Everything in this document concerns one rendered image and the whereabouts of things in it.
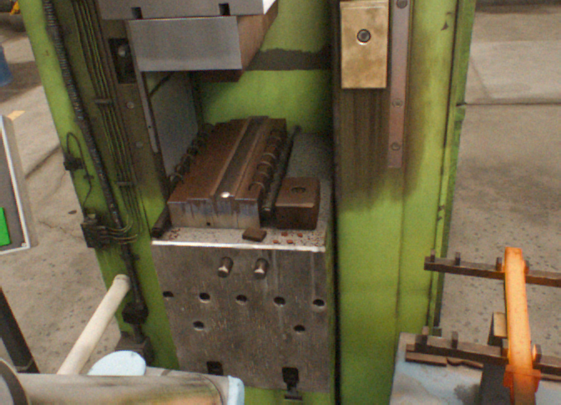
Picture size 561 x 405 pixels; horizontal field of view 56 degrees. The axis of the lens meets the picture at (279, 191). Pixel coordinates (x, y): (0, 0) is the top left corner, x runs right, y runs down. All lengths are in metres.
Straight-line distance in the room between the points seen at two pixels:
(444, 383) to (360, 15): 0.75
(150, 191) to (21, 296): 1.48
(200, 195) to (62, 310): 1.51
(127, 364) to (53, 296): 1.83
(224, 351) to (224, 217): 0.36
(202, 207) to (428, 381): 0.59
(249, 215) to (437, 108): 0.45
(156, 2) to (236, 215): 0.45
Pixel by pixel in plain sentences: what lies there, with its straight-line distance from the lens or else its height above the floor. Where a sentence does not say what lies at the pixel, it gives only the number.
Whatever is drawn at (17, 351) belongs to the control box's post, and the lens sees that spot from 1.56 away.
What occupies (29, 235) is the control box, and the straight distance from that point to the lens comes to 1.21.
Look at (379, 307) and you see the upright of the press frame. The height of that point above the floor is 0.57.
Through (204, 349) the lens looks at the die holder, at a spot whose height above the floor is 0.60.
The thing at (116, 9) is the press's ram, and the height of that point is 1.38.
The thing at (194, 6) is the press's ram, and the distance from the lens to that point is 0.99.
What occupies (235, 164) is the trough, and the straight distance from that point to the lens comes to 1.27.
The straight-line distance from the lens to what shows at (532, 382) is 0.87.
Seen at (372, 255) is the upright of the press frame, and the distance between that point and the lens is 1.34.
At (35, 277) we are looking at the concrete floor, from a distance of 2.83.
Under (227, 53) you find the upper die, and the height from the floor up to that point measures 1.30.
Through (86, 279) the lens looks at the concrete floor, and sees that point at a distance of 2.69.
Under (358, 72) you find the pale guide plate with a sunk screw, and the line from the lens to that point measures 1.10.
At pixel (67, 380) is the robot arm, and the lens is 0.47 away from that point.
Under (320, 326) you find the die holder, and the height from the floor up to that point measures 0.70.
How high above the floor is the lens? 1.57
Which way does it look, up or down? 31 degrees down
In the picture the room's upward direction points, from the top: 5 degrees counter-clockwise
